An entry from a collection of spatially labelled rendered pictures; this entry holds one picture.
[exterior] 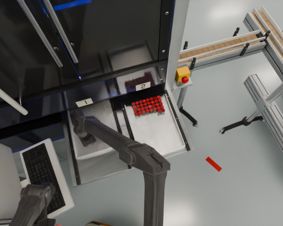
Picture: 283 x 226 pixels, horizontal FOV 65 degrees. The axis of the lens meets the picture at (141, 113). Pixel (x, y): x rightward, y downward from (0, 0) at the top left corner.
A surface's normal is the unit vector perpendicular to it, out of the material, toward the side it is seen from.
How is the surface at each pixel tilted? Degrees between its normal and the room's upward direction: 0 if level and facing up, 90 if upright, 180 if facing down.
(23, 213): 41
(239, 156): 0
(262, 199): 0
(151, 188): 54
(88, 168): 0
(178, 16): 90
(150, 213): 50
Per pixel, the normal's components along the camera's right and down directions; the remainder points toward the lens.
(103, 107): -0.04, -0.40
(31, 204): 0.15, -0.88
